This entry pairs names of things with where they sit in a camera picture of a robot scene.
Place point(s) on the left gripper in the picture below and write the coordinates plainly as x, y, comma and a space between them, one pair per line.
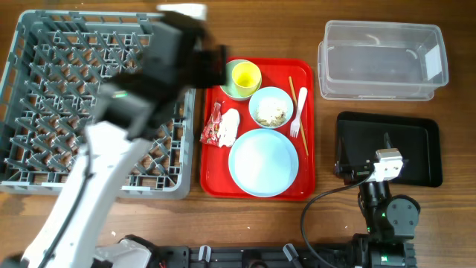
213, 60

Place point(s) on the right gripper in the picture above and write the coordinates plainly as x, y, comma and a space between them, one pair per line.
358, 173

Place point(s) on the white napkin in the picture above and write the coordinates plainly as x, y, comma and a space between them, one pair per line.
227, 133

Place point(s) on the red snack wrapper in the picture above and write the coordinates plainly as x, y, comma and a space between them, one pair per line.
210, 132

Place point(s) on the light blue bowl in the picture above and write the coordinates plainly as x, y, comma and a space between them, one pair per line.
274, 92

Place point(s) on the rice food scraps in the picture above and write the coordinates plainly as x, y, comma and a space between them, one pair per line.
271, 112

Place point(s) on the light blue plate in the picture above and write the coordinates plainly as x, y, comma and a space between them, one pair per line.
263, 163

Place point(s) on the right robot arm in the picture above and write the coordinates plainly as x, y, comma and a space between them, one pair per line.
391, 220

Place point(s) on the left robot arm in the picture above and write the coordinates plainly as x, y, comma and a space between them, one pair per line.
130, 108

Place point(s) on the black waste tray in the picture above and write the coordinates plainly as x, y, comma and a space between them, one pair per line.
417, 139

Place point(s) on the grey dishwasher rack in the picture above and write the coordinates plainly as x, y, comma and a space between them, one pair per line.
49, 88

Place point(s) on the light green bowl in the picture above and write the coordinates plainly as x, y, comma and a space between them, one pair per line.
229, 87

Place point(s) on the yellow plastic cup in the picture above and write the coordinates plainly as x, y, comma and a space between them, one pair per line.
246, 77

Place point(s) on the white plastic fork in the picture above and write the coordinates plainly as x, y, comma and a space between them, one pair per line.
295, 125

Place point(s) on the wooden chopstick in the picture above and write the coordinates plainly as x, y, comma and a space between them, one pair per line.
295, 98

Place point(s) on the clear plastic bin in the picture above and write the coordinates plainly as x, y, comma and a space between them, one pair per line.
373, 61

